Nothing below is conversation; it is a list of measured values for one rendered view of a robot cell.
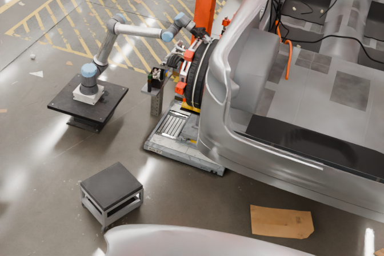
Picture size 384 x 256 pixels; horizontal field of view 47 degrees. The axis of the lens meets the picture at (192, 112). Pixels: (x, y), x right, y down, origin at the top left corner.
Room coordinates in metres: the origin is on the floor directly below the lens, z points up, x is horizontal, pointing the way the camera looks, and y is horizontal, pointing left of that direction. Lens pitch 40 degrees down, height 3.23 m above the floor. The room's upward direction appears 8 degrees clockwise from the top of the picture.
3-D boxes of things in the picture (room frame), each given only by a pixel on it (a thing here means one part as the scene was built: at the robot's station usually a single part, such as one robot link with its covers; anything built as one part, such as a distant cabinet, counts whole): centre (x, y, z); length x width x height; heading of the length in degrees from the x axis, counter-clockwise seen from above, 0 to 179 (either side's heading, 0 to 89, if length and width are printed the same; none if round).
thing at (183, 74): (3.41, 0.05, 0.85); 0.54 x 0.07 x 0.54; 165
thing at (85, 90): (3.47, 1.05, 0.43); 0.19 x 0.19 x 0.10
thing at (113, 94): (3.47, 1.06, 0.15); 0.60 x 0.60 x 0.30; 77
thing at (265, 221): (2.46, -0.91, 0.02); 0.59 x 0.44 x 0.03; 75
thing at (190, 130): (3.36, -0.11, 0.32); 0.40 x 0.30 x 0.28; 165
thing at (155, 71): (3.66, 0.40, 0.51); 0.20 x 0.14 x 0.13; 174
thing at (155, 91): (3.68, 0.40, 0.44); 0.43 x 0.17 x 0.03; 165
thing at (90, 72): (3.48, 1.05, 0.57); 0.17 x 0.15 x 0.18; 164
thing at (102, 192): (2.37, 0.57, 0.17); 0.43 x 0.36 x 0.34; 138
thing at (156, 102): (3.71, 0.39, 0.21); 0.10 x 0.10 x 0.42; 75
